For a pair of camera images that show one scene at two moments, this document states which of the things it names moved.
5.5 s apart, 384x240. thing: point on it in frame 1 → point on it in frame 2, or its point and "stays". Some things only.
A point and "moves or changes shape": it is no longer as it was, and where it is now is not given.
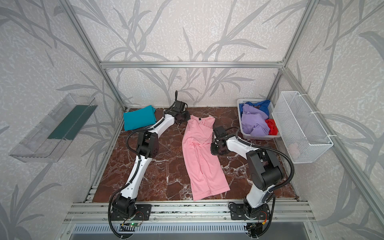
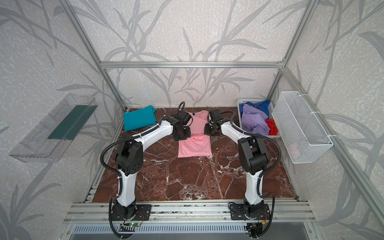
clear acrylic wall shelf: (48, 139) stays
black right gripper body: (216, 148) → (212, 129)
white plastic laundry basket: (245, 136) stays
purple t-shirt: (253, 121) stays
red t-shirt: (271, 124) stays
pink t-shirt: (206, 176) moves or changes shape
